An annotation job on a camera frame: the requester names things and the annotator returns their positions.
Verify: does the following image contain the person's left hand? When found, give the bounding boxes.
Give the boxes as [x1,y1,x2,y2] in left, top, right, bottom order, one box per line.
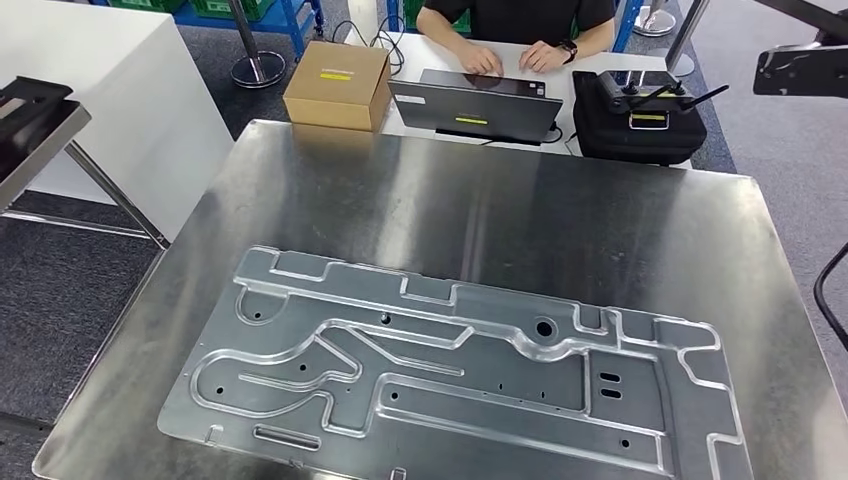
[518,40,570,74]

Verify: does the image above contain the person's right hand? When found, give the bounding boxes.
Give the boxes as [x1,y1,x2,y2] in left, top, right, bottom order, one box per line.
[457,40,505,76]

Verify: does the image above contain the steel workbench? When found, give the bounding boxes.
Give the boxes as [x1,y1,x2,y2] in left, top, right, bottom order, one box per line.
[31,119,848,480]

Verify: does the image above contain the person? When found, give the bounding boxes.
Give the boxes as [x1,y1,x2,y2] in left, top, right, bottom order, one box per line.
[415,0,617,76]

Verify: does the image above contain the white desk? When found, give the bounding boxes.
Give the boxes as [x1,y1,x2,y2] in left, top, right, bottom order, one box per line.
[344,29,694,170]

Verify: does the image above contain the dark grey case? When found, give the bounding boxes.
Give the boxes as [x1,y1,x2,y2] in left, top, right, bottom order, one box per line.
[387,68,564,147]

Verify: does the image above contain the green plastic bin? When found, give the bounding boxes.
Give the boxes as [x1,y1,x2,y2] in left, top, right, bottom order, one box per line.
[190,0,278,21]
[404,0,473,36]
[109,0,188,15]

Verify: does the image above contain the black remote controller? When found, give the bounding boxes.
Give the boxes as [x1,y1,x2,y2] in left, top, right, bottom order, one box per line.
[598,69,730,132]

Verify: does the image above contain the black carry case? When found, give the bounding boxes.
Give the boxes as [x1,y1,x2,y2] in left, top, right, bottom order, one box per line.
[571,69,709,167]

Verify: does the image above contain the cardboard box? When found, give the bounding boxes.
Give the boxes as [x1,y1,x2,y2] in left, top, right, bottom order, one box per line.
[282,40,392,132]

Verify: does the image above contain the aluminium fixture plate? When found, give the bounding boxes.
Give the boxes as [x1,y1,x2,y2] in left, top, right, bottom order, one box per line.
[157,246,757,480]

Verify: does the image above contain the white panel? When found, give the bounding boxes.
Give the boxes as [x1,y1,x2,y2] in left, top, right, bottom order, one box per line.
[0,0,235,243]

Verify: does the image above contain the steel table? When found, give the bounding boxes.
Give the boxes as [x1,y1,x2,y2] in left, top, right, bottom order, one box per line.
[0,99,172,252]

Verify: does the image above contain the black desk cable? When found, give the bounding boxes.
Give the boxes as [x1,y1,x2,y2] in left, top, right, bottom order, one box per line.
[331,14,407,75]

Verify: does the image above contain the steel post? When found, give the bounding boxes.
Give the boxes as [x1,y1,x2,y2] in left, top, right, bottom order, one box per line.
[664,0,711,78]

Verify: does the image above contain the black camera cable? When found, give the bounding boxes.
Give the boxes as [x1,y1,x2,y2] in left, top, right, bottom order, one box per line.
[813,241,848,352]

